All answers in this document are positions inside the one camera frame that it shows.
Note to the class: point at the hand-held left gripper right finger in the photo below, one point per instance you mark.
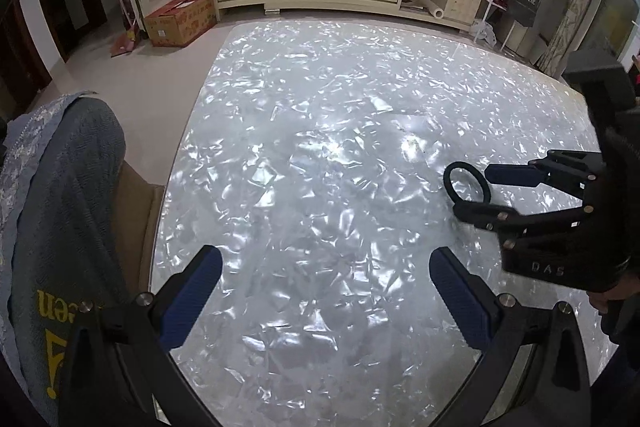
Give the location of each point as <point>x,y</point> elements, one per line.
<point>460,297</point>

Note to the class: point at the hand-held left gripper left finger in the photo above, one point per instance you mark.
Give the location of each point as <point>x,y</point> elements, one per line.
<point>192,297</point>

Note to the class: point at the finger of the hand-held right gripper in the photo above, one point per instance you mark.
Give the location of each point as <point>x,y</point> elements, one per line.
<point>480,212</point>
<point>510,176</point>

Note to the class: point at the person's right hand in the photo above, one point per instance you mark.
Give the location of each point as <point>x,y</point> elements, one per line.
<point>620,302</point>

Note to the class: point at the white plastic bag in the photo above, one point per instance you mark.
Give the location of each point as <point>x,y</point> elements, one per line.
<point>485,36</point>

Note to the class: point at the grey towel with yellow print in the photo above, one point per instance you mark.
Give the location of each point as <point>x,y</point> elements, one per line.
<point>70,207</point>

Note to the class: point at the white paper roll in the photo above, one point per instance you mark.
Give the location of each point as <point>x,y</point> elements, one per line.
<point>433,6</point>

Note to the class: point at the brown cardboard box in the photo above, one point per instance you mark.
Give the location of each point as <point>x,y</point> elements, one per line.
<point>180,22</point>

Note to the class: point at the dark wooden door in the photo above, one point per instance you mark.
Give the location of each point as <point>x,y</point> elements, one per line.
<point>55,22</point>

